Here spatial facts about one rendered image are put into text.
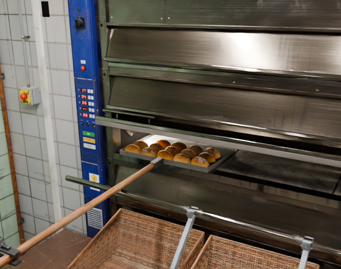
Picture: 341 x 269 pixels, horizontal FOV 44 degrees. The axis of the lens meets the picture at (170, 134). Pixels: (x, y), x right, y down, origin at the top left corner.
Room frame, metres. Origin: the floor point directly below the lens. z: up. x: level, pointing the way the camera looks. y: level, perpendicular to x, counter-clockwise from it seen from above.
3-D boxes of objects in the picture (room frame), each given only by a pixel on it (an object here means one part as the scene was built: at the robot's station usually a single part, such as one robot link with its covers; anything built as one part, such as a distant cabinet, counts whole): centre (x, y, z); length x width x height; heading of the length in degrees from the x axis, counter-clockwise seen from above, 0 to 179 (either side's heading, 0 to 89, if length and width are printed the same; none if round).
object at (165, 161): (2.25, -0.04, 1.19); 0.55 x 0.36 x 0.03; 60
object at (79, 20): (2.30, 0.48, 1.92); 0.06 x 0.04 x 0.11; 59
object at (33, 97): (2.54, 0.86, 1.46); 0.10 x 0.07 x 0.10; 59
